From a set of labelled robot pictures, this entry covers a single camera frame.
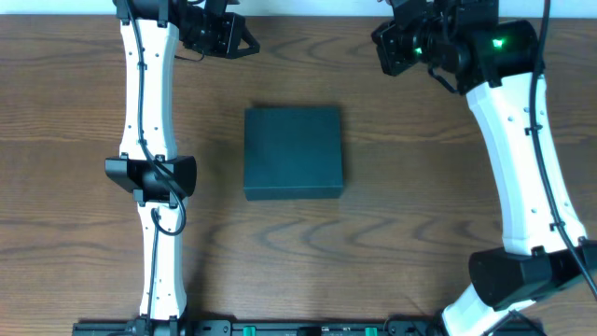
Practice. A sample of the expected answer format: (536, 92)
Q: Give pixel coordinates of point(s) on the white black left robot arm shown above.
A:
(148, 164)

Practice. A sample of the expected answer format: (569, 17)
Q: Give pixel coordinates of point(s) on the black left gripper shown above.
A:
(234, 34)

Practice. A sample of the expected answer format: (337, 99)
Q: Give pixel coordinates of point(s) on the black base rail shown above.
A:
(261, 329)

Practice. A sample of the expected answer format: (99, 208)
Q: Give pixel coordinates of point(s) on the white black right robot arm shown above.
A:
(498, 67)

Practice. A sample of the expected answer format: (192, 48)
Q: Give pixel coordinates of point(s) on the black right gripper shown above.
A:
(389, 51)

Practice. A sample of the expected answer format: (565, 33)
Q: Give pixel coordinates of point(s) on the dark green box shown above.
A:
(292, 153)

